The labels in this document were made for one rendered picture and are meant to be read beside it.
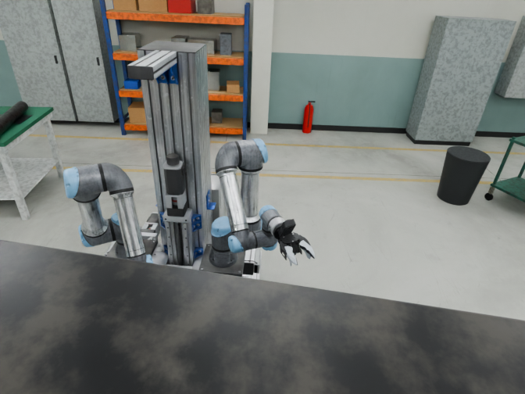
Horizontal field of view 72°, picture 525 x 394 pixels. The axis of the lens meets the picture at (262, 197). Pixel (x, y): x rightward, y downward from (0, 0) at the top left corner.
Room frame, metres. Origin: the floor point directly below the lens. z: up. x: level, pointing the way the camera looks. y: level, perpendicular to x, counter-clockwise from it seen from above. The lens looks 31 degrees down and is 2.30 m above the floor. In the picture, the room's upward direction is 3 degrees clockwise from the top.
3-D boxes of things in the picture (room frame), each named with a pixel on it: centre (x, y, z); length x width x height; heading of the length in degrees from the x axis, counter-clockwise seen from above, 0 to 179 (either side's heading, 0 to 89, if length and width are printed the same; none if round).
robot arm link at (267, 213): (1.27, -0.04, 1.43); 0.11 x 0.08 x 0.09; 24
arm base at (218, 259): (1.45, 0.19, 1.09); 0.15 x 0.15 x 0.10
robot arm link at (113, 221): (1.46, 0.69, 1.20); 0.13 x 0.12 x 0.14; 119
